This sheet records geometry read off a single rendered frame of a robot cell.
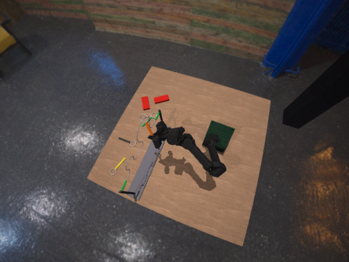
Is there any red rectangular block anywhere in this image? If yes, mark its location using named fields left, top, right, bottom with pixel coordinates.
left=142, top=97, right=150, bottom=110
left=154, top=94, right=169, bottom=104

